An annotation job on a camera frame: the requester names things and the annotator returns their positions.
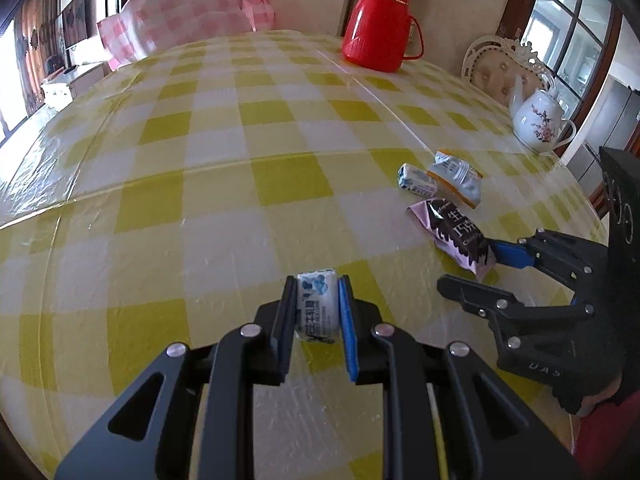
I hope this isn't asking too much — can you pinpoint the orange white snack packet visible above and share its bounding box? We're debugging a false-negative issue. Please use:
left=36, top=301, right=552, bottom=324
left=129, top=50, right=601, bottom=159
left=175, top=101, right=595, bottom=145
left=426, top=151, right=483, bottom=209

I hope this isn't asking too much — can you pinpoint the white ornate dining chair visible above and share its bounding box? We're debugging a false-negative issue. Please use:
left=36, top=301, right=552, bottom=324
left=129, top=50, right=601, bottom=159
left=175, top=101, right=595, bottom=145
left=461, top=36, right=554, bottom=106

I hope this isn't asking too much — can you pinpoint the white floral teapot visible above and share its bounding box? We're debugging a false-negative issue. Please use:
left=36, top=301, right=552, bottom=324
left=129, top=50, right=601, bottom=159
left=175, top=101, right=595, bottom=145
left=509, top=75, right=577, bottom=154

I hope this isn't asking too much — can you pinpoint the pink checked chair cover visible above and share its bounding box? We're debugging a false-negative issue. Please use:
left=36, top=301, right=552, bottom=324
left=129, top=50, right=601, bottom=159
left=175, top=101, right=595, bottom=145
left=98, top=0, right=276, bottom=70

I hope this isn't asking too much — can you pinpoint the red thermos jug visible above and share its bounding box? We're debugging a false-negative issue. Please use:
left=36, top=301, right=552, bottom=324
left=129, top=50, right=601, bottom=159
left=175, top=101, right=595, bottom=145
left=342, top=0, right=425, bottom=73

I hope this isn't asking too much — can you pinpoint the yellow white checked tablecloth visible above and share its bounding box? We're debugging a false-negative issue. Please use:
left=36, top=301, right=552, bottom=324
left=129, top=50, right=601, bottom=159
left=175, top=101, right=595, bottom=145
left=1, top=31, right=606, bottom=476

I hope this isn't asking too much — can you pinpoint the red brown window curtain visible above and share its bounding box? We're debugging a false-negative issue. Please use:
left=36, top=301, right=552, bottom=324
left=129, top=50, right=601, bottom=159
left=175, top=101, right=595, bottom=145
left=13, top=0, right=60, bottom=116

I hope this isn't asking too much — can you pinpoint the wall television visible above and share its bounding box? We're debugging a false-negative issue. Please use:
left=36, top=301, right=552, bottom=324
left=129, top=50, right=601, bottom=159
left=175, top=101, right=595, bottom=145
left=61, top=0, right=89, bottom=48

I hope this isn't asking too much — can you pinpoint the white tv cabinet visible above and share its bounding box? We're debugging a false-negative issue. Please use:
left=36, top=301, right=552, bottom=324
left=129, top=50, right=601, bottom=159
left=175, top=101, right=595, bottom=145
left=41, top=62, right=111, bottom=112

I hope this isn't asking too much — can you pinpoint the black camera mount box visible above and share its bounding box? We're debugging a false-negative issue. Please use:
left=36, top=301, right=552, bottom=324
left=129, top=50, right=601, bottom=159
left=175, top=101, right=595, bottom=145
left=600, top=146, right=640, bottom=269

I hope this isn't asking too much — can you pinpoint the black pink chocolate snack packet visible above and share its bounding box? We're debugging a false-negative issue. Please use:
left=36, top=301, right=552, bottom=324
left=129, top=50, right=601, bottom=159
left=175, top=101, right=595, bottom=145
left=408, top=197, right=496, bottom=282

